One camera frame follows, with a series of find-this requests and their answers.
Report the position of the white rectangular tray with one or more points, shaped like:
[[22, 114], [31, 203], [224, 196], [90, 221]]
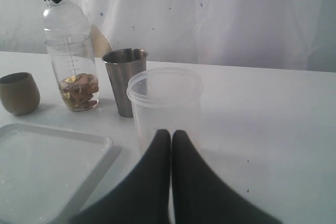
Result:
[[48, 174]]

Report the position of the clear dome strainer lid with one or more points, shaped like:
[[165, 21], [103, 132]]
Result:
[[65, 23]]

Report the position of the stainless steel cup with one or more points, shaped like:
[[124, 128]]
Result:
[[121, 66]]

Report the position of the gold coins and brown blocks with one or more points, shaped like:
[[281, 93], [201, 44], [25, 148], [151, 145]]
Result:
[[80, 92]]

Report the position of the brown wooden cup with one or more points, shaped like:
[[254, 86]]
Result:
[[19, 93]]

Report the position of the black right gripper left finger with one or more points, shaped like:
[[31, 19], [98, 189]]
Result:
[[143, 196]]

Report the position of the translucent plastic container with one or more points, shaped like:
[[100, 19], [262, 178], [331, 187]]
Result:
[[165, 98]]

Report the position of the clear plastic measuring tumbler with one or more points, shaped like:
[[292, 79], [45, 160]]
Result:
[[74, 67]]

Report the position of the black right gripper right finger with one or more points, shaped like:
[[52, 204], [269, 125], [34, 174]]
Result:
[[200, 196]]

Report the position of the white backdrop sheet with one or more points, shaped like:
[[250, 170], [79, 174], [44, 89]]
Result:
[[284, 34]]

